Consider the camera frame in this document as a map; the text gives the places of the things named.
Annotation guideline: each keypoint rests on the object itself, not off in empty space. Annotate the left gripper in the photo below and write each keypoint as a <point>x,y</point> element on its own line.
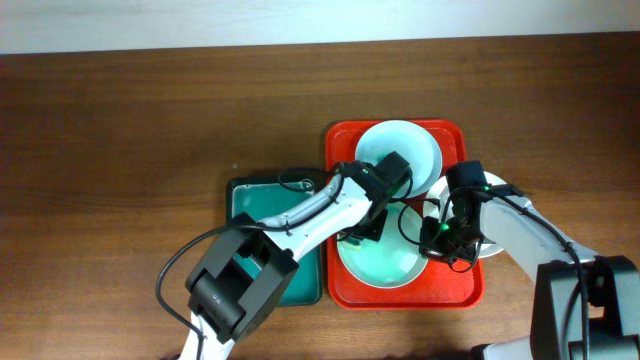
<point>370,228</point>

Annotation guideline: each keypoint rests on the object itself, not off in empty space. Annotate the dark green water tray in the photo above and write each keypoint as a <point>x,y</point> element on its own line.
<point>262,197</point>

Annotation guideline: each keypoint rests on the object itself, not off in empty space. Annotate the light blue plate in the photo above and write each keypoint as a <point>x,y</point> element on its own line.
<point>412,142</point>

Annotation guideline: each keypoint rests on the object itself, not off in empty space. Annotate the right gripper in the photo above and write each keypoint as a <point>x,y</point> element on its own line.
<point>431,248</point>

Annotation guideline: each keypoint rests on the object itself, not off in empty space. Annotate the white plate green stain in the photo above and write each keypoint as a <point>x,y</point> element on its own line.
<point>434,204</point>

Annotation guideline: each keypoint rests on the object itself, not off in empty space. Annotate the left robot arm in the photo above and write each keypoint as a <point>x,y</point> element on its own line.
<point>239,281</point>

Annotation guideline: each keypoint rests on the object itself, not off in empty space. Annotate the red plastic tray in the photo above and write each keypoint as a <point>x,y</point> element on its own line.
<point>437,287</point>

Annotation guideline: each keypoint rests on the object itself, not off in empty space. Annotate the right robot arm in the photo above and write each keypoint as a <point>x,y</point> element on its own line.
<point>586,306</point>

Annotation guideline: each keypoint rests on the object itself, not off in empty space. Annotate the green yellow sponge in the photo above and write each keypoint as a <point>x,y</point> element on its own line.
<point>356,243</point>

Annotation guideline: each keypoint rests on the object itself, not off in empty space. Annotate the pale green plate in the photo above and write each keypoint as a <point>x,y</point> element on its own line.
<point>390,263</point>

